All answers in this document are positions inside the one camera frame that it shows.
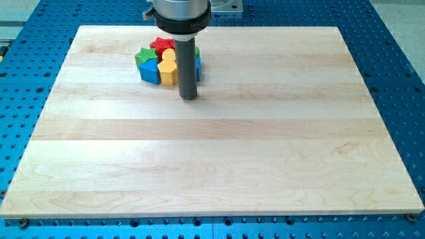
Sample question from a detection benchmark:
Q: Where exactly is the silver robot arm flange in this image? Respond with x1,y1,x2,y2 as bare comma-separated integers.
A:
142,0,211,35

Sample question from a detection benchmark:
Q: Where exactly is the yellow hexagon block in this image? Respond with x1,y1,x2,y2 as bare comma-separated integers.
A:
157,60,177,86

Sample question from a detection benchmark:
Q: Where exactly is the blue block behind rod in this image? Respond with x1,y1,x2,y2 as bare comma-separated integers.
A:
196,56,202,82

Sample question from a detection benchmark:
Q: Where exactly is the light wooden board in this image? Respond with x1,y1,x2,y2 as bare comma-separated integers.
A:
1,25,424,218

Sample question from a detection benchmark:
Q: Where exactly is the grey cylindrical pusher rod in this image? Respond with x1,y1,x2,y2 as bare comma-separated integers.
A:
173,33,197,100

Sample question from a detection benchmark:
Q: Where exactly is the yellow round block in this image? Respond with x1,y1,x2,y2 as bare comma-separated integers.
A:
162,48,176,61

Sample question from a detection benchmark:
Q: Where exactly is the blue pentagon block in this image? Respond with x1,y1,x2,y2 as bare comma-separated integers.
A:
138,58,160,85

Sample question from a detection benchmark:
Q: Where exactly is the red star block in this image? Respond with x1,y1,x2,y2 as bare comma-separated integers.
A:
149,37,175,62

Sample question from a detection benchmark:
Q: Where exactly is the green star block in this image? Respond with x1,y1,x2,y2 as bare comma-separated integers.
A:
134,48,159,68

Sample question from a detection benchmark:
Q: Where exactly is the left board clamp screw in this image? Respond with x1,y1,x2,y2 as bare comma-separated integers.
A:
17,218,30,229

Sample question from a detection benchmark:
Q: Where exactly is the board clamp screw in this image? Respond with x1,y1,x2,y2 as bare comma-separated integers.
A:
405,214,417,222
17,218,30,229

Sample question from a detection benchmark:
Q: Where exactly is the right board clamp screw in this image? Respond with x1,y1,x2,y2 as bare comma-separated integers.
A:
405,214,417,222

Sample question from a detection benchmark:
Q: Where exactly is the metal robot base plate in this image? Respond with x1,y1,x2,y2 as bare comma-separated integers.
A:
210,0,244,13

